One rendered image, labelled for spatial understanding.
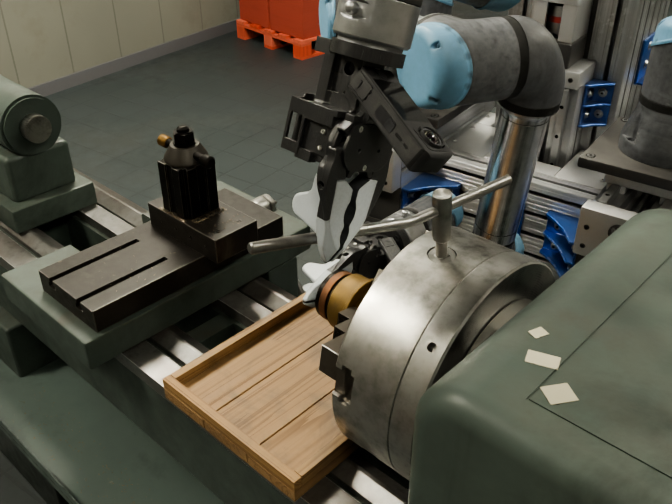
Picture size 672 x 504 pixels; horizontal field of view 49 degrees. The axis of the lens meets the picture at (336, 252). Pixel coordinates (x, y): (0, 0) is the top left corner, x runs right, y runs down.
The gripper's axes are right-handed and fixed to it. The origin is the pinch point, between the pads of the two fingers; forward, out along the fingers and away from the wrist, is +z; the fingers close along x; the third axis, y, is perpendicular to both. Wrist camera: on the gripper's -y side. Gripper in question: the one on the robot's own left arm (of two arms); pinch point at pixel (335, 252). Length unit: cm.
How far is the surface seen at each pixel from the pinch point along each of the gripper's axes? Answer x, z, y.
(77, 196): -35, 31, 103
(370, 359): -8.6, 13.2, -1.9
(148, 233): -29, 25, 66
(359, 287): -21.6, 11.6, 10.9
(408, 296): -11.9, 5.5, -2.5
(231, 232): -33, 19, 49
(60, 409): -25, 73, 82
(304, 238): 2.4, -0.7, 2.4
